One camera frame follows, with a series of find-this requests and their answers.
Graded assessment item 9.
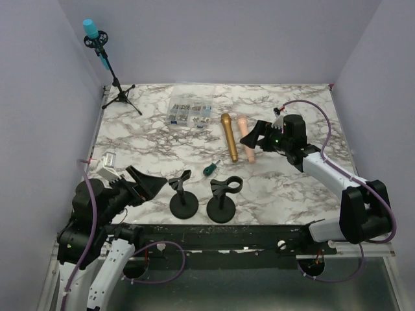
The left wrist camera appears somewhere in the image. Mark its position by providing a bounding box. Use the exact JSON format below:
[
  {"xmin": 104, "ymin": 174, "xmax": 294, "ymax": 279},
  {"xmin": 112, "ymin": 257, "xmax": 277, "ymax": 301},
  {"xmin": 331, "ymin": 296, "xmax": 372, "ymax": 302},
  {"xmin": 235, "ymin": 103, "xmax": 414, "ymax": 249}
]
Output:
[{"xmin": 96, "ymin": 152, "xmax": 119, "ymax": 181}]

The gold microphone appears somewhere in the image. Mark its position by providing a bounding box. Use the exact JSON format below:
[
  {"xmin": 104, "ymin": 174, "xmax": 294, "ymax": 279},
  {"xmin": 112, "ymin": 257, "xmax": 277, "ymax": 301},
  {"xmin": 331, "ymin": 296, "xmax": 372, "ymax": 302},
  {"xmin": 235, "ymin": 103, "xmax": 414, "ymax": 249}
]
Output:
[{"xmin": 220, "ymin": 113, "xmax": 238, "ymax": 163}]

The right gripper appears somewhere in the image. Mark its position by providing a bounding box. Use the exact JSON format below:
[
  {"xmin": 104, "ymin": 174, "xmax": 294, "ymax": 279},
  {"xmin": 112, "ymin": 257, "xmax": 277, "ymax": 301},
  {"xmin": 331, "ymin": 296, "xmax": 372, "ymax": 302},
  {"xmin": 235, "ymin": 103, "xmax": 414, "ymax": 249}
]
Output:
[{"xmin": 241, "ymin": 119, "xmax": 292, "ymax": 152}]

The clear screw organizer box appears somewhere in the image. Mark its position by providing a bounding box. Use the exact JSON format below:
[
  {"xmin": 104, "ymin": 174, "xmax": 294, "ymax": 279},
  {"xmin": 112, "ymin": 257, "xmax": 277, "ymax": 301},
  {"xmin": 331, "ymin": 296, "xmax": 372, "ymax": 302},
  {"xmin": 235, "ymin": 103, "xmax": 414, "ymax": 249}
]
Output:
[{"xmin": 165, "ymin": 82, "xmax": 215, "ymax": 128}]

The green handle screwdriver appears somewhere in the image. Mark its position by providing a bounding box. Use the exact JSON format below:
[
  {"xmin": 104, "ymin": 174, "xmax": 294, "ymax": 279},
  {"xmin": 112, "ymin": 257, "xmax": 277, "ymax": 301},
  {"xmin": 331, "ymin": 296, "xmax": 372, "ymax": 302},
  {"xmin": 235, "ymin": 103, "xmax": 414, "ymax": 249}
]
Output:
[{"xmin": 203, "ymin": 160, "xmax": 221, "ymax": 177}]

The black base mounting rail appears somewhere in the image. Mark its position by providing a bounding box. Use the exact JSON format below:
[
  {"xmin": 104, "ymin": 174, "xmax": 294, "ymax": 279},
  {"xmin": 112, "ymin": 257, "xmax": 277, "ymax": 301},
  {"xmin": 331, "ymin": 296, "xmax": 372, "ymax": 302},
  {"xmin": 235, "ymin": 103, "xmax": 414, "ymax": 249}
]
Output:
[{"xmin": 66, "ymin": 220, "xmax": 361, "ymax": 271}]

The blue microphone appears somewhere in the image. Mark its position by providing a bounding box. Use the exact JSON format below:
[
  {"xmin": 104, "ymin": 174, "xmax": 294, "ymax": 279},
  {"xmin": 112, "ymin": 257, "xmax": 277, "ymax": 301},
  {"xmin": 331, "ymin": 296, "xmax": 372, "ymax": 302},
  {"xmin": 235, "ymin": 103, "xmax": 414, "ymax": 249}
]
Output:
[{"xmin": 82, "ymin": 19, "xmax": 110, "ymax": 70}]

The black round-base mic stand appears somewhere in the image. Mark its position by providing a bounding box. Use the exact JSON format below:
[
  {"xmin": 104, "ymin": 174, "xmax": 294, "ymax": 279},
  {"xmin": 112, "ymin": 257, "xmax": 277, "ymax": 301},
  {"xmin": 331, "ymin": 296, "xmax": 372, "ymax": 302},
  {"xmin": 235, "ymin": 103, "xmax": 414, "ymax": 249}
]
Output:
[{"xmin": 207, "ymin": 176, "xmax": 243, "ymax": 224}]

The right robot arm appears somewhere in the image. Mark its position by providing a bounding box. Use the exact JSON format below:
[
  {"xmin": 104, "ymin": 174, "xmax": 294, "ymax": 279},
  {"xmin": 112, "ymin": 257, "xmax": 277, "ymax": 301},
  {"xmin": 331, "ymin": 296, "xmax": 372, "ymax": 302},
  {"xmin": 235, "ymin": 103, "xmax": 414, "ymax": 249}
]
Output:
[{"xmin": 240, "ymin": 115, "xmax": 392, "ymax": 254}]

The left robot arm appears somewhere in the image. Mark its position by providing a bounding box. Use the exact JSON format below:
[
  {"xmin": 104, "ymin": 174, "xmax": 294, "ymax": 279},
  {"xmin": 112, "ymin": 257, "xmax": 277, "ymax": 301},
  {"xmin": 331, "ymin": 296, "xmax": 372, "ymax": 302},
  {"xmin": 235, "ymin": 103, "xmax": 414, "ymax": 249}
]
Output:
[{"xmin": 57, "ymin": 166, "xmax": 167, "ymax": 310}]

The black tripod mic stand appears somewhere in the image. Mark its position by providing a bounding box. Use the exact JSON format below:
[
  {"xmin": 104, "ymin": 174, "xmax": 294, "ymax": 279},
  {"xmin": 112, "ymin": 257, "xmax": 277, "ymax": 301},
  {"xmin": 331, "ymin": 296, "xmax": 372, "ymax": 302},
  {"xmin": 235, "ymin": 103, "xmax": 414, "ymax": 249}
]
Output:
[{"xmin": 83, "ymin": 29, "xmax": 143, "ymax": 116}]

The pink microphone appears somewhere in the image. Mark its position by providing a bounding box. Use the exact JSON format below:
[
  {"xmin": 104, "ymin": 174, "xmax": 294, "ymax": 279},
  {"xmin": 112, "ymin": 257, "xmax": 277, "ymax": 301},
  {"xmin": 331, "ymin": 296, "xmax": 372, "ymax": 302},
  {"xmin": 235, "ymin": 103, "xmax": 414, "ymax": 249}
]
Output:
[{"xmin": 235, "ymin": 115, "xmax": 256, "ymax": 163}]

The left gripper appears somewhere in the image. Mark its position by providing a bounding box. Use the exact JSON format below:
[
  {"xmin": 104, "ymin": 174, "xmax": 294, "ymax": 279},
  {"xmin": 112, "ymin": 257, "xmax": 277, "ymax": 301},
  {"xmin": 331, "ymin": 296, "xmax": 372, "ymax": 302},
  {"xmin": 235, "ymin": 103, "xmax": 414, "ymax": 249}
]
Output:
[{"xmin": 99, "ymin": 165, "xmax": 168, "ymax": 225}]

